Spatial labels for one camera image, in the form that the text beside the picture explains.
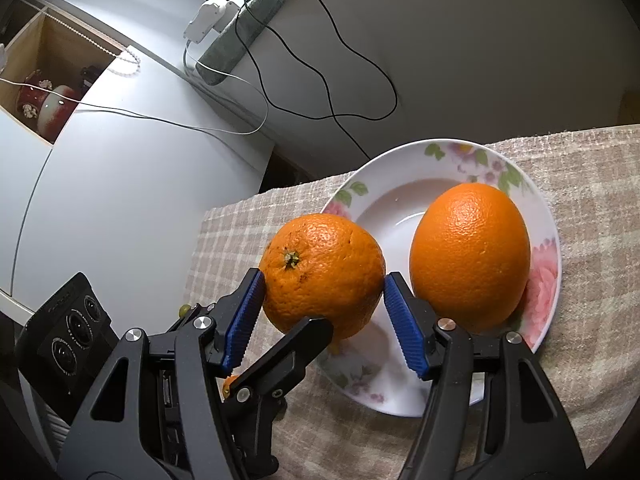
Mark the round orange with stem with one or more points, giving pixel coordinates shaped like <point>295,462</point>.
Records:
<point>320,275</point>

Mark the white power adapter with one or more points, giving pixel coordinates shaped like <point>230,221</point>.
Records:
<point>202,20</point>

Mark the red and white ceramic jar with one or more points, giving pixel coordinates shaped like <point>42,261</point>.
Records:
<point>57,110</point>

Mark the beige checked tablecloth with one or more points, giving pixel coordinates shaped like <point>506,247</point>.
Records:
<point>590,200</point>

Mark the dark small jar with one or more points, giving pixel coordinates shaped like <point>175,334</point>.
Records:
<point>88,76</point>

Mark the white power strip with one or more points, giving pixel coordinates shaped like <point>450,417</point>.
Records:
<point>232,9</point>

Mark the white floral plate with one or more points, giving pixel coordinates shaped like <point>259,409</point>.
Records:
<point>395,200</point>

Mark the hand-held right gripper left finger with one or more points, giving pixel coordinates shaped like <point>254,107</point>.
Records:
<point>244,316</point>

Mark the green round fruit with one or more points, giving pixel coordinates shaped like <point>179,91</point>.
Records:
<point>186,309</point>

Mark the large oval orange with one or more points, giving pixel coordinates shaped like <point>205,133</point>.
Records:
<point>470,255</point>

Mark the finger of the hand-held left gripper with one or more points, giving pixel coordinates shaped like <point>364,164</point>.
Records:
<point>285,357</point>

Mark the grey windowsill cover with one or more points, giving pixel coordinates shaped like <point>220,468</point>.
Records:
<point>235,45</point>

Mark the white cabinet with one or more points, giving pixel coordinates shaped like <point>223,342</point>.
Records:
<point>125,200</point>

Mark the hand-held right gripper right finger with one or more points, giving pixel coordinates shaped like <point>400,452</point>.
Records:
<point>406,327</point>

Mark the small red ornament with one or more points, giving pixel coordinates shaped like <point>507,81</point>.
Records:
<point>31,100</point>

